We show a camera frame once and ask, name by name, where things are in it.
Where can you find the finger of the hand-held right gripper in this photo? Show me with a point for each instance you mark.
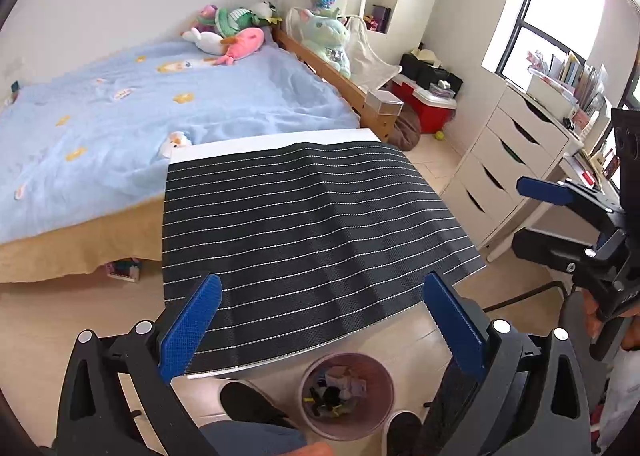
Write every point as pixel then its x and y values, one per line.
pixel 545 246
pixel 545 190

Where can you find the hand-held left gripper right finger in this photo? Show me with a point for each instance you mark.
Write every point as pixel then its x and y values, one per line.
pixel 455 331

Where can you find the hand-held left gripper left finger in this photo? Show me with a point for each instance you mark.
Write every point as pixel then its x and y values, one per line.
pixel 192 331

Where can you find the white cardboard box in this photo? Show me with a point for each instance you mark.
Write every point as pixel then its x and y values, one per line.
pixel 350 385

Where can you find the pink trash bin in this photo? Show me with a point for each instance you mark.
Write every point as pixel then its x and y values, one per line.
pixel 375 421

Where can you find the yellow plastic hair clip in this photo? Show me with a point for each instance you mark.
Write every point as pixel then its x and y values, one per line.
pixel 311 402

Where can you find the person's right hand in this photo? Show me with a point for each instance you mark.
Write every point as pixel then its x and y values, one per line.
pixel 591 316

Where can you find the white desk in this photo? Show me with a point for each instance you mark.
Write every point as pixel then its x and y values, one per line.
pixel 585 170

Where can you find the white drawer chest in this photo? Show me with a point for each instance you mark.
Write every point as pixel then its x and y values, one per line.
pixel 500 155

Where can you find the toy brick set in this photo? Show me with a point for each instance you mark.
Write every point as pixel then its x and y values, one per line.
pixel 124 271

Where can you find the white storage box with books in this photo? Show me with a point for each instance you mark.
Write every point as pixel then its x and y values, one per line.
pixel 550 88

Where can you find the white printed shirt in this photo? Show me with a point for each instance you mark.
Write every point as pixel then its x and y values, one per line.
pixel 620 401

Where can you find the person's left leg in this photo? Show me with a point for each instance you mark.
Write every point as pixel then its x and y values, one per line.
pixel 250 442

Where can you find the red cooler box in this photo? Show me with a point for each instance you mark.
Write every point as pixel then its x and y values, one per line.
pixel 430 113

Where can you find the tan bed skirt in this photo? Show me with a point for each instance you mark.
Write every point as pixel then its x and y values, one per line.
pixel 75 251

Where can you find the small white toy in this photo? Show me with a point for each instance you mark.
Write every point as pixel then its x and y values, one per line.
pixel 442 87

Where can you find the brown bean bag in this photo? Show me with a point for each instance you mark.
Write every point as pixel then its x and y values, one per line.
pixel 405 128

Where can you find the black white-striped table mat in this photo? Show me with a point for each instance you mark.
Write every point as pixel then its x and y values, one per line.
pixel 300 216

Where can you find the black storage bags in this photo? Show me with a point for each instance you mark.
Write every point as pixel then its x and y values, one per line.
pixel 425 73

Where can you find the straw hat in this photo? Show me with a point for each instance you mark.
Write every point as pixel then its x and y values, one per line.
pixel 425 56

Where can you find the light blue blanket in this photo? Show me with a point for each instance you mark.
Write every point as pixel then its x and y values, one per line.
pixel 150 120

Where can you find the white mesh net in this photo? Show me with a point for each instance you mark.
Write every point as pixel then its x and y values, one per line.
pixel 372 60

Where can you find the purple box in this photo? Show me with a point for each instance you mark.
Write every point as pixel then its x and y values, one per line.
pixel 381 18

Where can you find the white seal plush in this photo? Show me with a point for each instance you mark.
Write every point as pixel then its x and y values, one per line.
pixel 202 40

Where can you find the pink fish plush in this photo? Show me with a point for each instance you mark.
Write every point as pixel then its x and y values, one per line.
pixel 245 43

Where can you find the green striped plush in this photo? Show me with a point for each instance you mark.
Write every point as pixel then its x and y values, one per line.
pixel 235 20

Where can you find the pink and green plush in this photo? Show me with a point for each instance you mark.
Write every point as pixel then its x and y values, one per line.
pixel 206 16

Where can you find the white duck plush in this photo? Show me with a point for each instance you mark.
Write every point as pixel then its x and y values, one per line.
pixel 266 10

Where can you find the wooden bed frame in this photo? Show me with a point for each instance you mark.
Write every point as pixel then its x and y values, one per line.
pixel 345 85

